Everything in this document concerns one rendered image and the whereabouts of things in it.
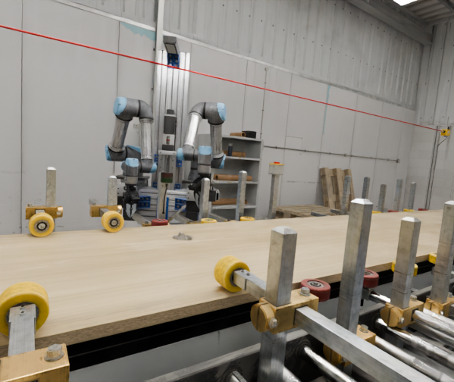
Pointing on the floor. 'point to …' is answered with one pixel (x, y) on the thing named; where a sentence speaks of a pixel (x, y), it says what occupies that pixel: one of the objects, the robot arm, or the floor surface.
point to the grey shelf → (230, 188)
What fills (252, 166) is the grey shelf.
